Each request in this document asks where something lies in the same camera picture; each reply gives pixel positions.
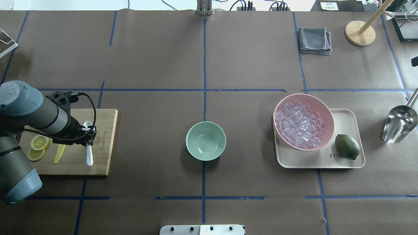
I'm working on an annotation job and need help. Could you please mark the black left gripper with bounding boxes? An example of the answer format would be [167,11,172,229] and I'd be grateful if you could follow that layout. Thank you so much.
[52,113,97,146]

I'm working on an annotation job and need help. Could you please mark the white plastic spoon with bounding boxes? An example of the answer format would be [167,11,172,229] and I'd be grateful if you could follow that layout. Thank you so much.
[83,120,93,166]

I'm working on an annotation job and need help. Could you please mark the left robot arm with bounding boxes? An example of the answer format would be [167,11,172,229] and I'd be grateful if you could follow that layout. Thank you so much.
[0,80,96,204]

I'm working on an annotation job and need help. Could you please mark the mint green bowl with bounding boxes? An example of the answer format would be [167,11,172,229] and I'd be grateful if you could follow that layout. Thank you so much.
[185,121,227,162]

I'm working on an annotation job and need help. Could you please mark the clear ice cubes pile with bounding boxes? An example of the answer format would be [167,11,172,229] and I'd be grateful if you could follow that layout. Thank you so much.
[274,102,325,149]

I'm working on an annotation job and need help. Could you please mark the pink bowl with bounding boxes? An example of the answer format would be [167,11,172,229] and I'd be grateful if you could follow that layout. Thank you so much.
[272,93,335,151]

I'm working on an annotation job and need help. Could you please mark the metal ice scoop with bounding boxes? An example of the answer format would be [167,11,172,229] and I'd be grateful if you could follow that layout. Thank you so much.
[382,89,418,143]

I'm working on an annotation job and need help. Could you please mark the yellow plastic knife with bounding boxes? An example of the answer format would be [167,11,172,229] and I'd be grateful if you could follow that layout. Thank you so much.
[53,144,66,164]

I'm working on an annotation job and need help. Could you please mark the bamboo cutting board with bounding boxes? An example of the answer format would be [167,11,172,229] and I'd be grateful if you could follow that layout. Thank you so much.
[30,109,118,176]

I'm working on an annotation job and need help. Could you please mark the lemon slice upper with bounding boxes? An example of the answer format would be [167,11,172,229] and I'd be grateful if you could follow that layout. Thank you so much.
[30,135,49,151]

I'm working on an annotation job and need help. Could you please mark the lemon slice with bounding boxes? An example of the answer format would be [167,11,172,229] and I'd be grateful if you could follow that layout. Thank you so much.
[27,148,46,162]
[30,135,49,151]

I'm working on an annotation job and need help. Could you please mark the lemon slice lower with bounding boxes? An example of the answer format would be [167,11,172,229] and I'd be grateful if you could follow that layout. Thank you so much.
[27,148,46,162]

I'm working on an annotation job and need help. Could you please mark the white cup rack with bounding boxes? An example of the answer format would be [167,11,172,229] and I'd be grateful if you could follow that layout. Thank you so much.
[0,28,18,58]

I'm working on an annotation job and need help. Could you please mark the grey folded cloth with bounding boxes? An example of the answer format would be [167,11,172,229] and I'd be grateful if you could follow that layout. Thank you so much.
[297,28,332,55]

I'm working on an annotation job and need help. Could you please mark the green lime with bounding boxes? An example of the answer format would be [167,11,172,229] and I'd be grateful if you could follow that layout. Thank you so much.
[334,134,361,160]

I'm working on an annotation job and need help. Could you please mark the cream rectangular tray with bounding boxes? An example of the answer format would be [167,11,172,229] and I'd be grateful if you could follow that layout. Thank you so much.
[275,109,365,169]

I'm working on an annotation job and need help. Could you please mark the wooden mug tree stand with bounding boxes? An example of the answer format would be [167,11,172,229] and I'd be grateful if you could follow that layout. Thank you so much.
[344,0,394,46]

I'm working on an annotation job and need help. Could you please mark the metal tray with glasses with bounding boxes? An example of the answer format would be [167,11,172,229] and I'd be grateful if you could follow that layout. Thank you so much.
[391,15,418,42]

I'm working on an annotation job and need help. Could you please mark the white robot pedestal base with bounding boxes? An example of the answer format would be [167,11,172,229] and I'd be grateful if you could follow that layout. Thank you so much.
[159,224,246,235]

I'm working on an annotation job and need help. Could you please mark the aluminium frame post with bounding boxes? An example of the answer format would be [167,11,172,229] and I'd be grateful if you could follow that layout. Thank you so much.
[197,0,213,15]

